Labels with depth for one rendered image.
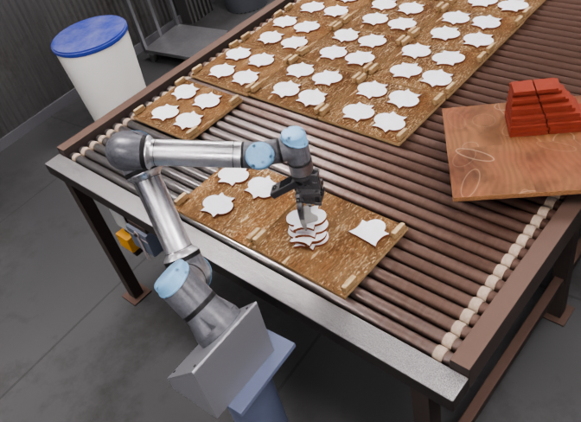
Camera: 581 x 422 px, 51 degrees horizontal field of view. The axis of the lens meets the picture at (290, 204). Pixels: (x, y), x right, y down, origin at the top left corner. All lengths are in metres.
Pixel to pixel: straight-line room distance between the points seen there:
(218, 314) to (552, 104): 1.30
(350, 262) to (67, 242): 2.39
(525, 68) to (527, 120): 0.65
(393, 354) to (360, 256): 0.37
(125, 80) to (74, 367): 2.20
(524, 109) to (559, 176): 0.27
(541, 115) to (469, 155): 0.27
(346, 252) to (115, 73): 2.96
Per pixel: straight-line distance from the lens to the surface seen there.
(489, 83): 2.76
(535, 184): 2.07
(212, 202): 2.32
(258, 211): 2.24
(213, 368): 1.70
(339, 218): 2.14
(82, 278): 3.74
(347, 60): 2.98
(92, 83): 4.65
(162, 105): 3.02
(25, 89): 5.28
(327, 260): 2.01
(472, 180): 2.08
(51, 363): 3.43
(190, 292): 1.74
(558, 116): 2.25
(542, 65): 2.88
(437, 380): 1.74
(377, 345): 1.81
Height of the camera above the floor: 2.41
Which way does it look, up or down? 41 degrees down
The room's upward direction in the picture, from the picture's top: 14 degrees counter-clockwise
